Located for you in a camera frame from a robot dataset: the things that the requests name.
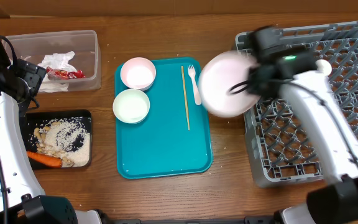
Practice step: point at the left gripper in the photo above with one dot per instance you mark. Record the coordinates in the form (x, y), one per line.
(31, 73)

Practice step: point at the rice and peanuts pile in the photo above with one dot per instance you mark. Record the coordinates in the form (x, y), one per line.
(67, 139)

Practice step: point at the pink bowl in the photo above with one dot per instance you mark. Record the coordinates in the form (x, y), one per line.
(138, 73)

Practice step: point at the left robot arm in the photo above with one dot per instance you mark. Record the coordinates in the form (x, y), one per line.
(22, 199)

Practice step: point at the teal serving tray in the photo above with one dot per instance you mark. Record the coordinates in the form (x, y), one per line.
(161, 144)

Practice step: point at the wooden skewer stick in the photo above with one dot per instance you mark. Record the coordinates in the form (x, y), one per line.
(185, 98)

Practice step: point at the white bowl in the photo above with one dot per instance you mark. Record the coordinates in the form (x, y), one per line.
(131, 106)

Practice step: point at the white plastic cup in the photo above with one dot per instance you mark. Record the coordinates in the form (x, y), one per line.
(324, 67)

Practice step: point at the orange carrot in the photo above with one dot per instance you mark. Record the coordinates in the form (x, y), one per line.
(46, 160)

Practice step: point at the grey dishwasher rack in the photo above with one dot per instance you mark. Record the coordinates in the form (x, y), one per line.
(278, 148)

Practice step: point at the black plastic tray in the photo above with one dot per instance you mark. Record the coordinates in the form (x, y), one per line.
(85, 113)

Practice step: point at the white napkin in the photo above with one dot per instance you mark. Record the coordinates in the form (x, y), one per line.
(60, 62)

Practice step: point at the white round plate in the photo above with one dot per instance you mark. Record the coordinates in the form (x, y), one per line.
(218, 76)

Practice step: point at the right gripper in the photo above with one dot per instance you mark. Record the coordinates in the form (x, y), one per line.
(253, 89)

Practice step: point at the red snack wrapper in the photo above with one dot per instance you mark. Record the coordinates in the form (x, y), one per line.
(56, 74)

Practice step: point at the white plastic fork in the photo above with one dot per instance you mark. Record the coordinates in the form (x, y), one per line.
(192, 75)

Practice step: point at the clear plastic bin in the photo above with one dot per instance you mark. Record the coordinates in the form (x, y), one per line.
(84, 43)

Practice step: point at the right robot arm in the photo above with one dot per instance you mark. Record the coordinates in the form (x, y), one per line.
(302, 80)

